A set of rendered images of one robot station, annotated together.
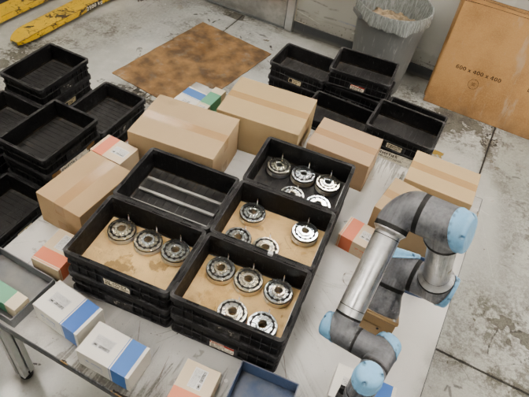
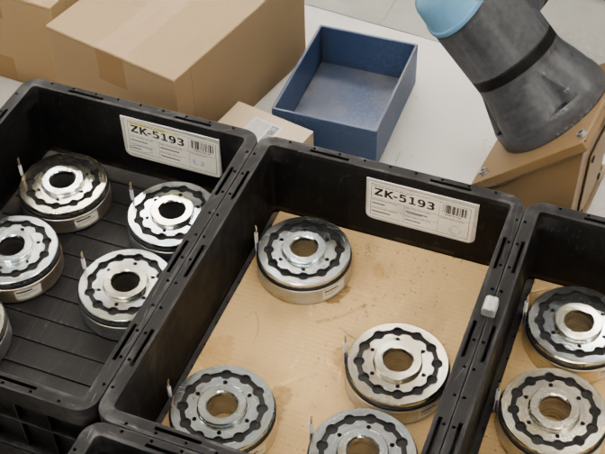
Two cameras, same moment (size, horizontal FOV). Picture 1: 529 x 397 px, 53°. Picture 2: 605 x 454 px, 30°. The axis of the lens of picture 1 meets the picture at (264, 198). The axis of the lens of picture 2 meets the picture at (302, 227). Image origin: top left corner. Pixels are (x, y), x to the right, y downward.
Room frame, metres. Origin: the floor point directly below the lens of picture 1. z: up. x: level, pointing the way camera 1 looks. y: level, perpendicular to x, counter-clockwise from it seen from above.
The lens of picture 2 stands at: (1.23, 0.65, 1.76)
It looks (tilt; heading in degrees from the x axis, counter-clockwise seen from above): 46 degrees down; 277
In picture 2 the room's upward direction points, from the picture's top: 2 degrees counter-clockwise
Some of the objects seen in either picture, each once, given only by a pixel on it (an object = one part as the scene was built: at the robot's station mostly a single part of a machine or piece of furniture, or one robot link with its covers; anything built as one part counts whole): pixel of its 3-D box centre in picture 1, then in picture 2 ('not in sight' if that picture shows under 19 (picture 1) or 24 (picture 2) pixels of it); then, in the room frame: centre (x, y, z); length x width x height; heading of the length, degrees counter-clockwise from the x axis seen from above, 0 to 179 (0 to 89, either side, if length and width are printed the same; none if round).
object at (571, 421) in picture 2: (248, 278); (554, 409); (1.08, 0.01, 0.86); 0.05 x 0.05 x 0.01
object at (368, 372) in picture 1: (365, 381); not in sight; (0.64, -0.33, 1.12); 0.09 x 0.08 x 0.11; 151
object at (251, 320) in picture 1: (262, 324); not in sight; (0.91, -0.06, 0.86); 0.10 x 0.10 x 0.01
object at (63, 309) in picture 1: (69, 313); not in sight; (0.90, 0.60, 0.74); 0.20 x 0.12 x 0.09; 64
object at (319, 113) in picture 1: (332, 134); not in sight; (2.64, -0.36, 0.31); 0.40 x 0.30 x 0.34; 69
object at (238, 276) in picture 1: (248, 279); (553, 412); (1.08, 0.01, 0.86); 0.10 x 0.10 x 0.01
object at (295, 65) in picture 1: (301, 82); not in sight; (3.15, -0.12, 0.31); 0.40 x 0.30 x 0.34; 69
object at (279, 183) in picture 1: (298, 183); (65, 261); (1.59, -0.13, 0.87); 0.40 x 0.30 x 0.11; 75
